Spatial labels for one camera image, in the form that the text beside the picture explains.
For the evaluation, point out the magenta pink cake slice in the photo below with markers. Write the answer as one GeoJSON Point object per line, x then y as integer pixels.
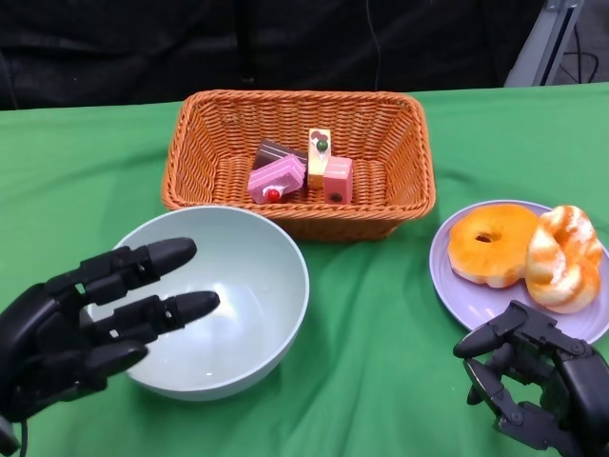
{"type": "Point", "coordinates": [278, 178]}

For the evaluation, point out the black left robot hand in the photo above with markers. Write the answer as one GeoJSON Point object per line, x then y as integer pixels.
{"type": "Point", "coordinates": [57, 333]}

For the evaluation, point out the chocolate brown cake slice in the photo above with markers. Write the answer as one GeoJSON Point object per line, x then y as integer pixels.
{"type": "Point", "coordinates": [271, 151]}

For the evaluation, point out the grey metal frame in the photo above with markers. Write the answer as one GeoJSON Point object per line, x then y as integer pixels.
{"type": "Point", "coordinates": [537, 47]}

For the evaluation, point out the green tablecloth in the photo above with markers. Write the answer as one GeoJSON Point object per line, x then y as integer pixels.
{"type": "Point", "coordinates": [380, 357]}

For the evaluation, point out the lilac round plate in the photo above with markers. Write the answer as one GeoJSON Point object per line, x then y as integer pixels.
{"type": "Point", "coordinates": [476, 304]}

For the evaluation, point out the black backdrop curtain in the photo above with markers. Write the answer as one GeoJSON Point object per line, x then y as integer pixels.
{"type": "Point", "coordinates": [143, 47]}

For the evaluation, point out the grey-green round bowl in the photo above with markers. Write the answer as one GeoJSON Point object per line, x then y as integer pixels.
{"type": "Point", "coordinates": [257, 266]}

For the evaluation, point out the salmon pink cake slice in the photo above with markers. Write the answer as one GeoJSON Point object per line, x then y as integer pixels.
{"type": "Point", "coordinates": [339, 178]}

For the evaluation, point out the orange white twisted bread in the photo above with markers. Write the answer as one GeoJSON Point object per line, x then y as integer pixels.
{"type": "Point", "coordinates": [566, 271]}

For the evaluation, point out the orange wicker basket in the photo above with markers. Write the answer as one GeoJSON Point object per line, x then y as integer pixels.
{"type": "Point", "coordinates": [380, 143]}

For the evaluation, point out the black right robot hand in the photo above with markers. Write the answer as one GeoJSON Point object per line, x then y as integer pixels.
{"type": "Point", "coordinates": [561, 385]}

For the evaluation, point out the yellow cake slice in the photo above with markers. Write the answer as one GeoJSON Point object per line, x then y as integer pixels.
{"type": "Point", "coordinates": [318, 166]}

